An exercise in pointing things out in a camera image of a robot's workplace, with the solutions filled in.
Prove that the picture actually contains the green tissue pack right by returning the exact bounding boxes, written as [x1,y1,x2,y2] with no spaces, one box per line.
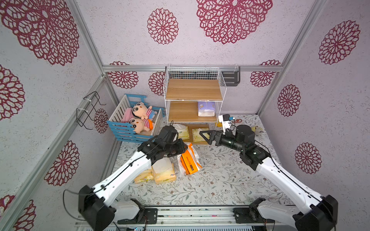
[192,128,209,142]

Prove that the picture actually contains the purple tissue pack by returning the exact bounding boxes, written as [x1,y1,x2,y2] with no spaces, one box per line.
[198,101,216,117]

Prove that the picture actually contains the blue white toy crib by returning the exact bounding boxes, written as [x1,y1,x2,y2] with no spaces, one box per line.
[107,94,165,143]

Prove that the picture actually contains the yellow tissue pack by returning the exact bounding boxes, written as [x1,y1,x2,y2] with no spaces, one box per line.
[152,157,176,184]
[134,168,154,184]

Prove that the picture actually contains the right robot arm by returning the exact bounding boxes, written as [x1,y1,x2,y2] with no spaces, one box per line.
[199,125,338,231]

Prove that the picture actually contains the orange tissue pack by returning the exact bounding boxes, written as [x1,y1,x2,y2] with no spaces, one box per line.
[177,142,203,178]

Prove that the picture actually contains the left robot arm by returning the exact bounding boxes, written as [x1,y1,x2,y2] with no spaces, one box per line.
[78,125,188,231]

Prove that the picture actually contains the green tissue pack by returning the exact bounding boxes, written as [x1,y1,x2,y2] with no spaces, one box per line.
[173,124,190,140]
[192,128,209,142]

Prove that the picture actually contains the small yellow grey plush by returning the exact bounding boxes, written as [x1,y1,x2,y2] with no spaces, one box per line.
[251,126,264,136]

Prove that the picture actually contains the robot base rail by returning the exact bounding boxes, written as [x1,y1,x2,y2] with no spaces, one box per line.
[73,204,319,231]

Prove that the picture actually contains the plush doll orange shorts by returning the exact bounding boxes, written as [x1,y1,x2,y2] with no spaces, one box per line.
[129,118,155,134]

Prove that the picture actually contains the white wire wooden shelf rack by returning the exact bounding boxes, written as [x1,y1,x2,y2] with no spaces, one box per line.
[163,66,227,142]

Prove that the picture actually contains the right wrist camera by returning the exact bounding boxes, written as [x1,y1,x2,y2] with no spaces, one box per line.
[218,114,235,134]

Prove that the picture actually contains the plush doll blue shorts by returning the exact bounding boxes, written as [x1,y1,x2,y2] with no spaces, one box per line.
[132,102,158,120]

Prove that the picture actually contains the black wire wall rack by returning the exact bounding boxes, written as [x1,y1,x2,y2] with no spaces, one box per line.
[75,91,106,130]

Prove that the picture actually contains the green tissue pack left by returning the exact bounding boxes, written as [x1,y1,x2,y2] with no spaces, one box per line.
[173,124,190,140]

